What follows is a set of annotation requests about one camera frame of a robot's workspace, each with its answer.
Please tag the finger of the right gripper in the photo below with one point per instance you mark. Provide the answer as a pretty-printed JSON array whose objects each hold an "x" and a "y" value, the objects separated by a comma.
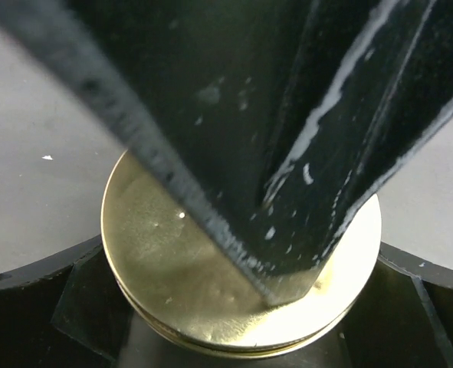
[{"x": 271, "y": 122}]

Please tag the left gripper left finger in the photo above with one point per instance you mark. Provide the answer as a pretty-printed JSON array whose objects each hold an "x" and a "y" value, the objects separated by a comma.
[{"x": 64, "y": 310}]

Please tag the white round lid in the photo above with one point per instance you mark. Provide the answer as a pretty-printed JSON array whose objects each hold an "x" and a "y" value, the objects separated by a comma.
[{"x": 191, "y": 294}]

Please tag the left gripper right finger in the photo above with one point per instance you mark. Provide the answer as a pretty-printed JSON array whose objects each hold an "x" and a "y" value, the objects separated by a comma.
[{"x": 402, "y": 318}]

